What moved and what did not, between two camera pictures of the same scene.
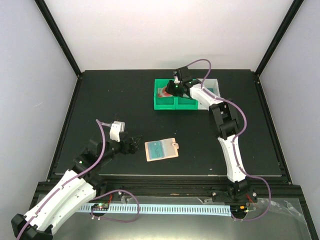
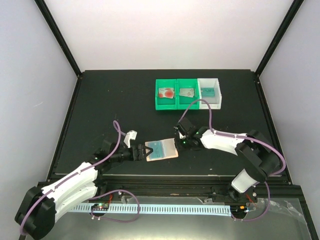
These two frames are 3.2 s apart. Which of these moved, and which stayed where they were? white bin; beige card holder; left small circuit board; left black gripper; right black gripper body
Moved: right black gripper body; left black gripper
Stayed: beige card holder; white bin; left small circuit board
